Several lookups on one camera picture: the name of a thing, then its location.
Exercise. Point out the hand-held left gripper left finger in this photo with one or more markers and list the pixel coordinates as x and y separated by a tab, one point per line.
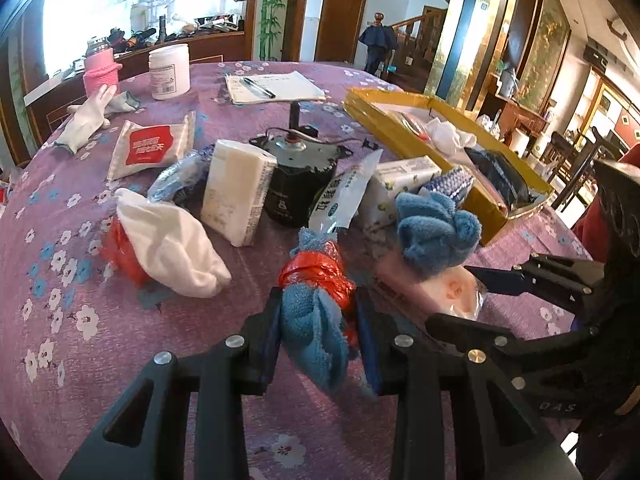
272	340

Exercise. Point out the ceramic vase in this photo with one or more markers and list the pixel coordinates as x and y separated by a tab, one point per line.
510	82

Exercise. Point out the white green medicine packet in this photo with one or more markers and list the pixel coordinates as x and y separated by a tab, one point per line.
345	190

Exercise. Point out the white red-label wipes packet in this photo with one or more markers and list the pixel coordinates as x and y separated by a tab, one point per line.
152	147

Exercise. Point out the blue terry towel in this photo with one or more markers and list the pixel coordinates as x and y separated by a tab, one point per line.
435	235

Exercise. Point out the yellow tray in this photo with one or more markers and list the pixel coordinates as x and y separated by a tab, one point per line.
390	120

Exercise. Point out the white work glove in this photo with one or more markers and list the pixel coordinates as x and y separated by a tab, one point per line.
87	115

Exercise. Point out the pink tissue pack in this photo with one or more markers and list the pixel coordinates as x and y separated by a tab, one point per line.
440	290

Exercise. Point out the white cloth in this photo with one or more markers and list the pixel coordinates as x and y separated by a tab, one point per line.
170	245
452	135

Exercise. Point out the white plastic jar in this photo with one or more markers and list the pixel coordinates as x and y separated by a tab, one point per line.
170	72

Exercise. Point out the bamboo painted glass panel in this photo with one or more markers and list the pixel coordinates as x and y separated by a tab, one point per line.
270	10

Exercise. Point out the red plastic bag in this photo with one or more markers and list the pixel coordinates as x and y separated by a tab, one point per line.
122	255

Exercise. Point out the blue cloth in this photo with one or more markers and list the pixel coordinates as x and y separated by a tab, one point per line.
315	330

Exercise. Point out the black pen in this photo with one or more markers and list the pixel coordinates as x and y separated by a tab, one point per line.
257	86

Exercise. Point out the clutter of items on counter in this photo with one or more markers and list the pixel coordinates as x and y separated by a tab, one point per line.
165	35

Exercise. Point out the grey green-cuffed glove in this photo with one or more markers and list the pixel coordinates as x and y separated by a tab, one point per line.
122	102

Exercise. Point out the blue-grey plastic bag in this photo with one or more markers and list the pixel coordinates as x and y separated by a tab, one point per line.
180	175

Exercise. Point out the white cylindrical container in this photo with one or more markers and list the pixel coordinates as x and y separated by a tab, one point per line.
520	142

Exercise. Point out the black foil packet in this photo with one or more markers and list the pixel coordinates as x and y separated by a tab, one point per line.
500	175

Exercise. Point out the large framed landscape painting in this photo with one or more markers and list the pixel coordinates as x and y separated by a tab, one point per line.
545	45

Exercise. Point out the pink knit-sleeved bottle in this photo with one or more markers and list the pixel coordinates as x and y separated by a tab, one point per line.
100	72

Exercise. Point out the white wrapped tissue pack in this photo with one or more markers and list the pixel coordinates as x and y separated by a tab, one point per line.
235	192

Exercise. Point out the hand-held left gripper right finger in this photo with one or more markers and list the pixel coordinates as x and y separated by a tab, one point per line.
370	355

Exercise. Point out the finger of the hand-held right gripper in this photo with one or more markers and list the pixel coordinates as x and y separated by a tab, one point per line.
505	282
475	332

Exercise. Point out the black electric motor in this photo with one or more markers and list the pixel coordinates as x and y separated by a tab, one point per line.
300	175

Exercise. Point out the gold and blue pillar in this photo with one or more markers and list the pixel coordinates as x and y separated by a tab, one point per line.
475	25

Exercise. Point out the person's red garment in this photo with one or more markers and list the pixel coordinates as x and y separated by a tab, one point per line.
590	222

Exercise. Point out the white paper notebook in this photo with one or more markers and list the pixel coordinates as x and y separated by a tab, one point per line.
295	85

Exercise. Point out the dark wooden chair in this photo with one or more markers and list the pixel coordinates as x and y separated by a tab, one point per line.
580	160

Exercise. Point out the wooden stair railing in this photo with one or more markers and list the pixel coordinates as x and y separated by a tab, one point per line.
425	30

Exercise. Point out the blue white knitted scrubber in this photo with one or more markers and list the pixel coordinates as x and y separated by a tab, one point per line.
452	182

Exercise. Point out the dark jacket on stair post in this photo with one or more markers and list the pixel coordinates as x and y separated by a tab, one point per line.
377	40

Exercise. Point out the etched glass partition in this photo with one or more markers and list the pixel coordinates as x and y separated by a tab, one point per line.
100	5

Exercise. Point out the wooden counter partition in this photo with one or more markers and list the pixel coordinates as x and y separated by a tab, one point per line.
65	92

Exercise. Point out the brown wooden door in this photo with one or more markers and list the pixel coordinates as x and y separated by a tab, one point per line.
342	15

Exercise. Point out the floral print tissue pack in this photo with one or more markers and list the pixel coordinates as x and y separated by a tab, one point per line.
400	180

